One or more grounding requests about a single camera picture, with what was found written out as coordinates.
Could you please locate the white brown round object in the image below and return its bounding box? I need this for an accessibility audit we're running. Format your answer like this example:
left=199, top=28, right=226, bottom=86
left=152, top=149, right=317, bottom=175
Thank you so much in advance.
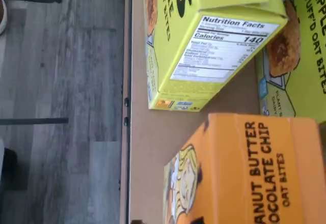
left=0, top=0, right=8, bottom=35

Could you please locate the dark grey block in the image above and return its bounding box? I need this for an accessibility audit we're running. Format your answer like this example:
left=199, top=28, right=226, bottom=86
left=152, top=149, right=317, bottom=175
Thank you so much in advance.
left=0, top=137, right=18, bottom=191

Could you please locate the wooden shelf board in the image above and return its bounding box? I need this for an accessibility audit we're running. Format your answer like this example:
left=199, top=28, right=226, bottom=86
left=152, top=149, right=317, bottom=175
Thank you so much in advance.
left=119, top=0, right=326, bottom=224

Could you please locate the black metal shelf beam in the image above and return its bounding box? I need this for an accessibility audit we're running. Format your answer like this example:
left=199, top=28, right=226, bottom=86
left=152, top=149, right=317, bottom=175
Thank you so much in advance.
left=117, top=0, right=133, bottom=224

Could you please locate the green Bobo's apple pie box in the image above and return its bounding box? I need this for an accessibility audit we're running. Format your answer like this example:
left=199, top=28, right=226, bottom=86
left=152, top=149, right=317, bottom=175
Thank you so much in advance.
left=255, top=0, right=326, bottom=123
left=143, top=0, right=288, bottom=111

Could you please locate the orange Bobo's oat bites box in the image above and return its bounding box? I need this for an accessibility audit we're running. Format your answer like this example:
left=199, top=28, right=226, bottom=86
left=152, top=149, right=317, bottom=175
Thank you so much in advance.
left=164, top=113, right=319, bottom=224

